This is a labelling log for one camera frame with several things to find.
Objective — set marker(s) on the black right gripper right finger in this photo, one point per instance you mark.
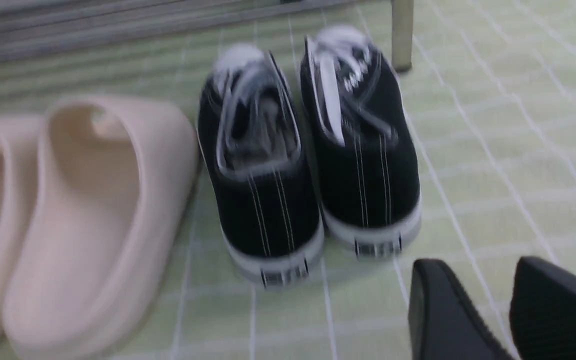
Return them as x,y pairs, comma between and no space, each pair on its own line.
542,315

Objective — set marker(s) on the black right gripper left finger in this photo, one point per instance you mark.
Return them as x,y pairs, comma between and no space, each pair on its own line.
443,322

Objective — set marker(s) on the black canvas sneaker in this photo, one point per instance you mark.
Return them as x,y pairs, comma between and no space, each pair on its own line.
250,142
367,166

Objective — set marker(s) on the metal shoe rack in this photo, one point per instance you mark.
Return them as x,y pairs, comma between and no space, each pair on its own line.
56,26

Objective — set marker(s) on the green checkered mat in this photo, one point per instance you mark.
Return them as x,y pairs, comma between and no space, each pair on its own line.
491,105

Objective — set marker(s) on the cream foam slide right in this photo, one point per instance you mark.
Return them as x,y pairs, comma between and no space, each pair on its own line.
114,175

